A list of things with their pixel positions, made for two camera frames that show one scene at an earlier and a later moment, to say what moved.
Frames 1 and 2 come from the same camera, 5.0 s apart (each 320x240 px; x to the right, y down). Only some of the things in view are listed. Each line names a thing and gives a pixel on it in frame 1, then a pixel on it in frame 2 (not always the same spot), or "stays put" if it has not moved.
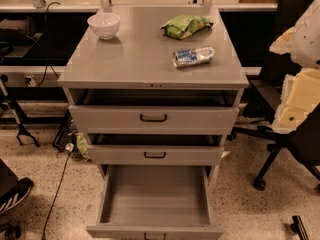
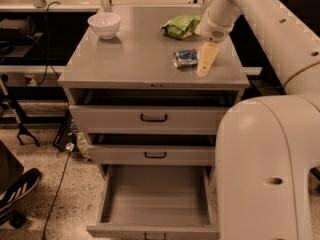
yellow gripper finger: x=300 y=96 → x=215 y=25
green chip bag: x=183 y=26 stays put
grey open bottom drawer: x=155 y=202 stays put
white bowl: x=105 y=25 stays put
